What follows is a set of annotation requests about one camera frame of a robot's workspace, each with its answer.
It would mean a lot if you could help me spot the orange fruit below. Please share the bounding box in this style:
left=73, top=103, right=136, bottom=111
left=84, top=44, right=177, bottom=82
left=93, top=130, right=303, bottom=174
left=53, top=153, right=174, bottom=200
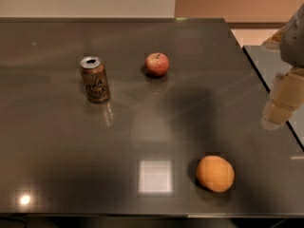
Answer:
left=197, top=156, right=235, bottom=193

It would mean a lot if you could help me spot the brown LaCroix soda can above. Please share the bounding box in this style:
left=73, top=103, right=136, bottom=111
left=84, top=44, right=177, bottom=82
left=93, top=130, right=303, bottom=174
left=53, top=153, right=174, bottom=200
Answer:
left=80, top=56, right=110, bottom=103

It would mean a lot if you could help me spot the red apple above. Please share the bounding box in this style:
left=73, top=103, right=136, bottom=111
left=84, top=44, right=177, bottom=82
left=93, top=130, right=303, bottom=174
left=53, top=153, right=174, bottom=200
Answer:
left=144, top=52, right=169, bottom=78

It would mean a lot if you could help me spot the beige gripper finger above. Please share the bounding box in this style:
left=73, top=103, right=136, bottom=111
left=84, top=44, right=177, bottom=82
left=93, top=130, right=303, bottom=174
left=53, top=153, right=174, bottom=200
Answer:
left=261, top=67, right=304, bottom=130
left=262, top=28, right=284, bottom=46

